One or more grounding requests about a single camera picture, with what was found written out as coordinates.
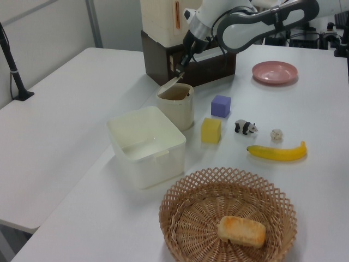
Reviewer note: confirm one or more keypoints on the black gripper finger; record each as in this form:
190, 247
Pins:
185, 66
182, 65

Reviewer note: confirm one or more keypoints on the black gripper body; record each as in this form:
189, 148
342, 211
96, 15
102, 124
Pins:
195, 45

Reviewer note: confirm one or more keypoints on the beige dustbin lid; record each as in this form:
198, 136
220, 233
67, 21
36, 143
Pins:
169, 84

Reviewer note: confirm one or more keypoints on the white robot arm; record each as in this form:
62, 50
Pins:
240, 35

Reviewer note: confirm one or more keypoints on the beige round dustbin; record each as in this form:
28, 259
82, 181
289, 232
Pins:
177, 112

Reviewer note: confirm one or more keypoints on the brown plastic drawer cabinet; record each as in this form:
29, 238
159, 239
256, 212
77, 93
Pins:
158, 65

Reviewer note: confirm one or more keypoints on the cream plastic drawer cabinet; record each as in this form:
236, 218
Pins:
158, 19

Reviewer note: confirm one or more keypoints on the purple foam cube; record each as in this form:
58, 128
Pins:
220, 107

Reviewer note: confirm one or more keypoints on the yellow foam cube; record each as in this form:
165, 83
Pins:
210, 132

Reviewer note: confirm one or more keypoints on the pink plastic plate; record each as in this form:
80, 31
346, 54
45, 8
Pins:
274, 72

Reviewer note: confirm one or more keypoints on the toy panda figure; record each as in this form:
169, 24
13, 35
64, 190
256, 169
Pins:
245, 127

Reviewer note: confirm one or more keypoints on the white square plastic box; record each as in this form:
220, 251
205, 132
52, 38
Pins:
161, 166

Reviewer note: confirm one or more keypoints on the black computer equipment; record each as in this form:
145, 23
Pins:
305, 41

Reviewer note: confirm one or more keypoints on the yellow toy banana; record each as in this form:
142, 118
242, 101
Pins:
278, 154

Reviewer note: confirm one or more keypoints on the black keyboard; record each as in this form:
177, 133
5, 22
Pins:
340, 17

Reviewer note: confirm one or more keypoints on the woven wicker basket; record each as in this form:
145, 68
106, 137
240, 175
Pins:
191, 218

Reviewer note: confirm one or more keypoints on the toy bread loaf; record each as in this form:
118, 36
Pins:
242, 230

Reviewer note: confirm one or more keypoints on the black clamp mount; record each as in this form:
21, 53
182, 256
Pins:
340, 47

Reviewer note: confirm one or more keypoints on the black camera stand pole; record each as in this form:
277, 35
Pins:
11, 65

